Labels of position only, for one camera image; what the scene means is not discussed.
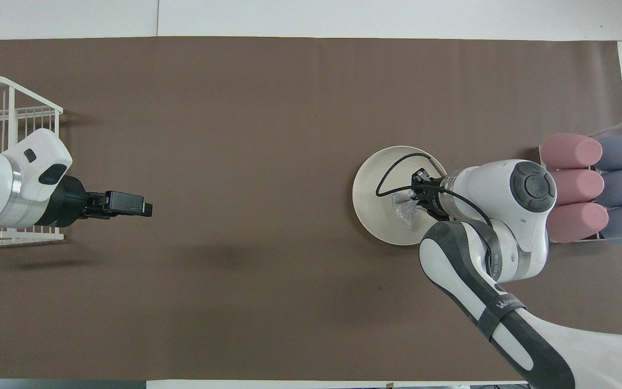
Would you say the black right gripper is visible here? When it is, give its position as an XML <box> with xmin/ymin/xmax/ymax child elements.
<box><xmin>411</xmin><ymin>169</ymin><xmax>452</xmax><ymax>221</ymax></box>

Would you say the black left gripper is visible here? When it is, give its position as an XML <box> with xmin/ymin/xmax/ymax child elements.
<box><xmin>36</xmin><ymin>176</ymin><xmax>154</xmax><ymax>227</ymax></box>

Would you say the cream round plate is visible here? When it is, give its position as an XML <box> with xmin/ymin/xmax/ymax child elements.
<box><xmin>352</xmin><ymin>145</ymin><xmax>449</xmax><ymax>246</ymax></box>

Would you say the brown table mat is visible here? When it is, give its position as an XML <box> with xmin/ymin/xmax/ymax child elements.
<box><xmin>0</xmin><ymin>36</ymin><xmax>622</xmax><ymax>381</ymax></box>

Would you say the pink cup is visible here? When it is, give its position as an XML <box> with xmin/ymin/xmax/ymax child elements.
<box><xmin>539</xmin><ymin>133</ymin><xmax>603</xmax><ymax>170</ymax></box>
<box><xmin>551</xmin><ymin>169</ymin><xmax>605</xmax><ymax>206</ymax></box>
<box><xmin>547</xmin><ymin>202</ymin><xmax>610</xmax><ymax>244</ymax></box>

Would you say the white wire dish rack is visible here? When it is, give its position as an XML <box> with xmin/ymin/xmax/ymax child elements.
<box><xmin>0</xmin><ymin>76</ymin><xmax>66</xmax><ymax>247</ymax></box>

